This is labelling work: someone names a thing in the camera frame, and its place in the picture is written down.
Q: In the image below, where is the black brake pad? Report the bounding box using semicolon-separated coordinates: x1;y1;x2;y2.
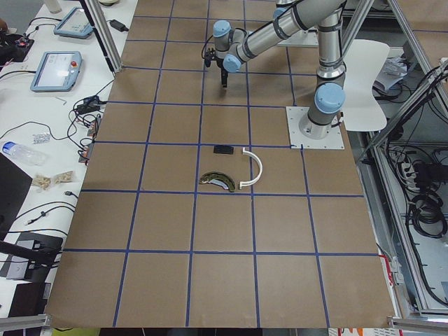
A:
213;145;235;155

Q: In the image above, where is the green brake shoe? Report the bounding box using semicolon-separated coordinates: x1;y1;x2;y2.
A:
199;171;236;193

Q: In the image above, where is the white curved plastic part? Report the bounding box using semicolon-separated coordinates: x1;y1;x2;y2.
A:
238;147;263;190

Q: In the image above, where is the black power adapter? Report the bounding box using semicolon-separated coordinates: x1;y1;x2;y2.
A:
109;20;129;32

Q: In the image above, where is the white plastic chair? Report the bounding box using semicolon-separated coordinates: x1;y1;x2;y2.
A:
342;39;390;132

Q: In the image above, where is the far teach pendant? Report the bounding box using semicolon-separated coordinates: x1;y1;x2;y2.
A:
53;7;93;39

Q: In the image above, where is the teach pendant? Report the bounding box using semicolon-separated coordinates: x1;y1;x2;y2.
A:
30;51;83;92
53;7;93;39

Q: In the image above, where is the near teach pendant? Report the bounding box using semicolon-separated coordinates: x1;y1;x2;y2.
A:
30;51;83;92

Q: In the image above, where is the clear plastic water bottle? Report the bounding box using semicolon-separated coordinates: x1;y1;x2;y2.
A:
1;141;48;166

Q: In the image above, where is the aluminium frame post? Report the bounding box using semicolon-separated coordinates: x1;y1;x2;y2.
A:
80;0;123;74

